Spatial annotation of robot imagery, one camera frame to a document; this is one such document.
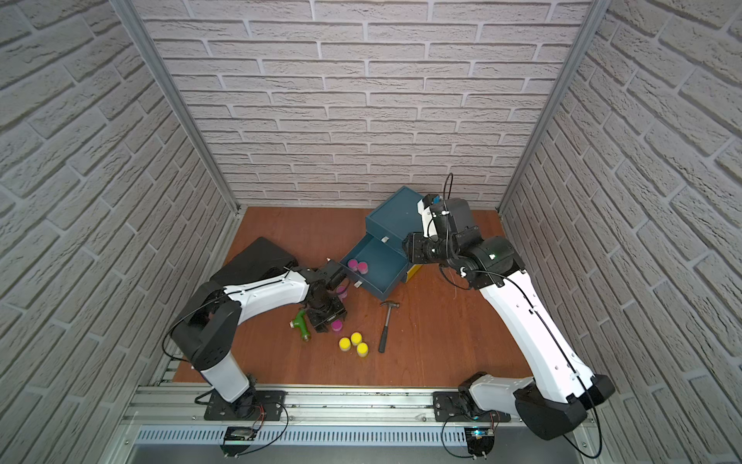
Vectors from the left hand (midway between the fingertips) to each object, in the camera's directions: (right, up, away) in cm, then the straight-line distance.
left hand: (346, 319), depth 86 cm
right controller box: (+35, -26, -16) cm, 47 cm away
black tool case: (-32, +18, +12) cm, 38 cm away
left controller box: (-26, -25, -16) cm, 39 cm away
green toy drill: (-14, -1, 0) cm, 14 cm away
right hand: (+19, +24, -19) cm, 36 cm away
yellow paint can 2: (+5, -7, -5) cm, 10 cm away
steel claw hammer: (+12, -4, +1) cm, 13 cm away
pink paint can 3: (0, +10, -8) cm, 13 cm away
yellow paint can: (+3, -5, -3) cm, 7 cm away
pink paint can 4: (-2, 0, -6) cm, 6 cm away
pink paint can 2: (+5, +15, +4) cm, 17 cm away
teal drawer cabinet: (+15, +31, +7) cm, 35 cm away
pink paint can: (+1, +16, +6) cm, 17 cm away
